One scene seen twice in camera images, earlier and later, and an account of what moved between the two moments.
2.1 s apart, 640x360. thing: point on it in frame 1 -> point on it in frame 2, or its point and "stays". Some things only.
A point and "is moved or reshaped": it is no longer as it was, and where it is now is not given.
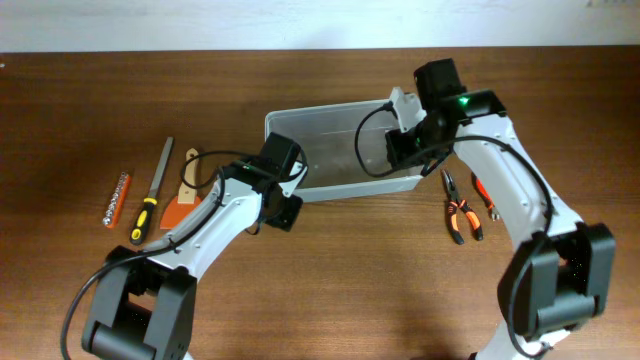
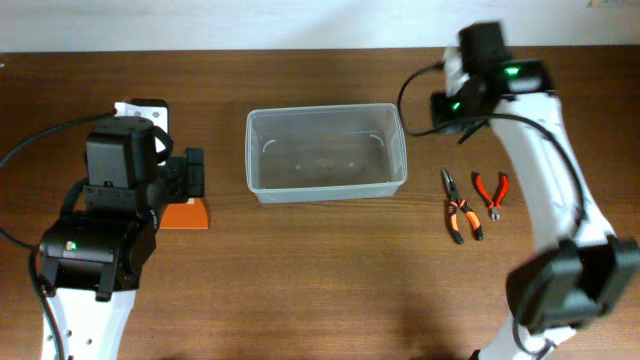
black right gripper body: x=400 y=150 -> x=445 y=111
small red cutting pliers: x=483 y=193 stays
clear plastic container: x=344 y=148 is moved or reshaped
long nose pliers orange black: x=453 y=208 stays
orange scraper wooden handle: x=187 y=199 stays
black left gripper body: x=285 y=213 -> x=194 y=172
